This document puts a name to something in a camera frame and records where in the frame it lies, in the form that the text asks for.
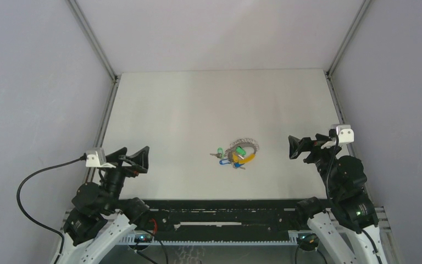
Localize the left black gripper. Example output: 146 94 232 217
101 145 149 212

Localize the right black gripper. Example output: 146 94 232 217
288 133 341 194

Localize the keyring with coloured keys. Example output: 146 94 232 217
216 138 259 169

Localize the green tagged single key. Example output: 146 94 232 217
210 147 224 159

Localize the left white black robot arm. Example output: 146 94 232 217
53 146 150 263

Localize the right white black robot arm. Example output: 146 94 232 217
288 128 387 263

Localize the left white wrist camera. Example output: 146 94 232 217
85 147 116 168

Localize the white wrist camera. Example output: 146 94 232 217
321 124 354 149
85 147 116 168

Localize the right black camera cable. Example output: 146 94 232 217
324 131 343 216

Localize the black camera cable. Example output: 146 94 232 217
324 131 343 216
16 155 88 264

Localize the left black camera cable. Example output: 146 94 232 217
16 155 88 264

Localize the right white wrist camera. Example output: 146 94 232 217
321 124 354 149

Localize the white slotted cable duct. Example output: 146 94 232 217
117 233 300 246

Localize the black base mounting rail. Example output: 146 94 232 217
78 198 372 243

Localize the left aluminium frame post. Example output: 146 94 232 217
66 0 121 205

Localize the aluminium frame post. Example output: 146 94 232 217
325 0 374 205
66 0 121 205

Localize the right aluminium frame post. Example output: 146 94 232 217
325 0 374 205

